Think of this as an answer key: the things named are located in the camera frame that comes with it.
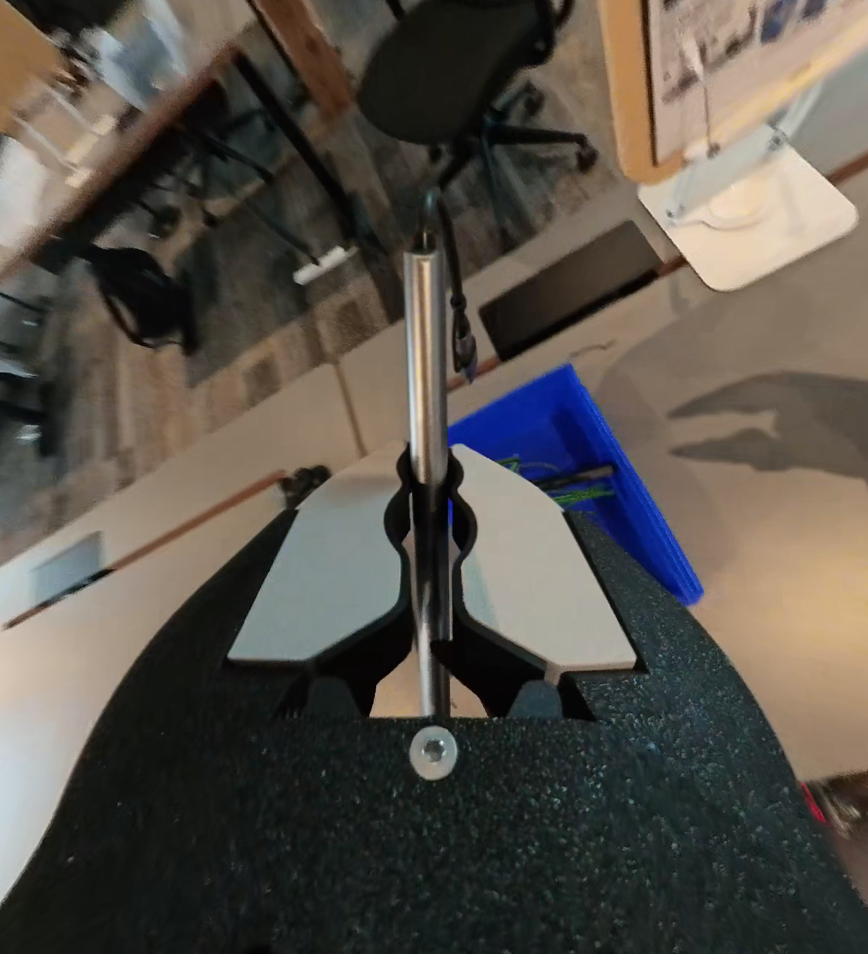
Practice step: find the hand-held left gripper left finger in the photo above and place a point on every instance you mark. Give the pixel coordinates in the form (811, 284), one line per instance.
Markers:
(329, 574)

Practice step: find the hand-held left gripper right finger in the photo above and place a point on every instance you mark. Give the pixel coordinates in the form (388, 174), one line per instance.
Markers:
(530, 581)

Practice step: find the white monitor stand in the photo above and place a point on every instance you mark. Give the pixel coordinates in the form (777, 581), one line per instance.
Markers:
(769, 216)

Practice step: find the silver metal rod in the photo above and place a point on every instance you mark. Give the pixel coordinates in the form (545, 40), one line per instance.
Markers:
(422, 373)

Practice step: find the blue plastic bin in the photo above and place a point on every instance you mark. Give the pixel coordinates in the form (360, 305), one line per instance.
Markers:
(627, 484)

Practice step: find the black office chair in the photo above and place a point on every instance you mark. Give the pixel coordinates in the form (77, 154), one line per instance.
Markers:
(441, 74)

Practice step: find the wooden edged desk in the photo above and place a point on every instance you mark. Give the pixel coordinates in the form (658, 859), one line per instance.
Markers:
(121, 164)

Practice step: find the wood framed display board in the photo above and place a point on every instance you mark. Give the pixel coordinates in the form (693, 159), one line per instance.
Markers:
(702, 82)

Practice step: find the small black clamp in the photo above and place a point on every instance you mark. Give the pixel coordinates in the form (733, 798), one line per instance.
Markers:
(305, 483)

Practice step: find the white power strip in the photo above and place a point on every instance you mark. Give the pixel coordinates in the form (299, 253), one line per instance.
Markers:
(323, 264)

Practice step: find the black backpack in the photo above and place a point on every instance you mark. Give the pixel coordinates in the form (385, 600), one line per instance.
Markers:
(143, 298)

